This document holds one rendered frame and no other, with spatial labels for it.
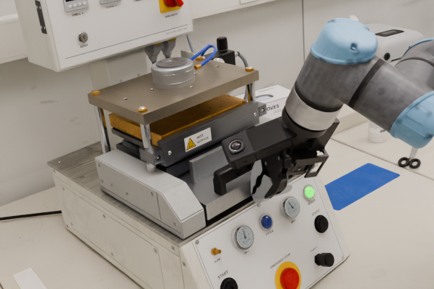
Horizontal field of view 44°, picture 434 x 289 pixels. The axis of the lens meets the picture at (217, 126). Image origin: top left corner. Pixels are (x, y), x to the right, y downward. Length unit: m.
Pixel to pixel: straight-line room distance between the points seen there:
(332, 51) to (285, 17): 1.12
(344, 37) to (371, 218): 0.61
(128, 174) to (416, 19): 1.64
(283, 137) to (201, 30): 0.87
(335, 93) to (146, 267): 0.48
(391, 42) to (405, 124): 1.08
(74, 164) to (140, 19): 0.33
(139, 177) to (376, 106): 0.42
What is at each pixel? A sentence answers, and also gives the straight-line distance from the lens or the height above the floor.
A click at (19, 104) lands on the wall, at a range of 1.44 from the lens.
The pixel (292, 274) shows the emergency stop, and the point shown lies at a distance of 0.99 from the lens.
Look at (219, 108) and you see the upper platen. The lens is 1.00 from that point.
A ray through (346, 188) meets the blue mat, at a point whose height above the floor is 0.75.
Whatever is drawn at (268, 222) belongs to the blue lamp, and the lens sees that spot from 0.95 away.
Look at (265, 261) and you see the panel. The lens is 0.96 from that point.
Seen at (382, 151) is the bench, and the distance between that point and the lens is 1.52.
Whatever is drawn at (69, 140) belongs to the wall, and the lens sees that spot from 1.50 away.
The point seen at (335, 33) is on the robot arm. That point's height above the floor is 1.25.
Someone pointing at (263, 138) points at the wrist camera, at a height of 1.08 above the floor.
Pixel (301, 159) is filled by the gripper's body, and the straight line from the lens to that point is 0.82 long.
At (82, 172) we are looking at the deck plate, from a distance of 1.13.
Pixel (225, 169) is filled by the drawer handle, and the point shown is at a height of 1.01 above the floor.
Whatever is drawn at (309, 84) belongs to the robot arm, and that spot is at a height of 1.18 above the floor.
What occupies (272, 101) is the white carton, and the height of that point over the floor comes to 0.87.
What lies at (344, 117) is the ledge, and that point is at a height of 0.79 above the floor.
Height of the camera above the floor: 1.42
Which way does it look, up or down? 23 degrees down
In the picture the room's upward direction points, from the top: 6 degrees counter-clockwise
